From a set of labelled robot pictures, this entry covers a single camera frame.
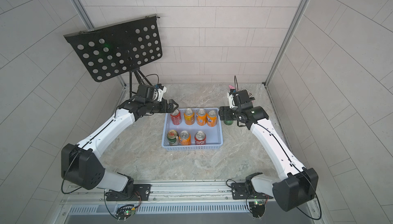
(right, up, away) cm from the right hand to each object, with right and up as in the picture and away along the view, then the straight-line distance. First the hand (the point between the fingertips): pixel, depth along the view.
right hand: (224, 110), depth 78 cm
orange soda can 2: (-12, -5, +10) cm, 17 cm away
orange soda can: (-19, -5, +11) cm, 23 cm away
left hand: (-26, +3, +4) cm, 27 cm away
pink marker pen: (+10, +14, +37) cm, 41 cm away
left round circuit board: (-45, -43, -13) cm, 63 cm away
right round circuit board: (+14, -44, -10) cm, 47 cm away
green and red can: (-27, -14, +1) cm, 31 cm away
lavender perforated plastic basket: (-18, -14, +20) cm, 30 cm away
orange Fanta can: (-6, -5, +9) cm, 12 cm away
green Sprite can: (+4, -9, +16) cm, 18 cm away
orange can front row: (-20, -14, +1) cm, 25 cm away
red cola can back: (-27, -5, +11) cm, 30 cm away
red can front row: (-13, -14, +1) cm, 19 cm away
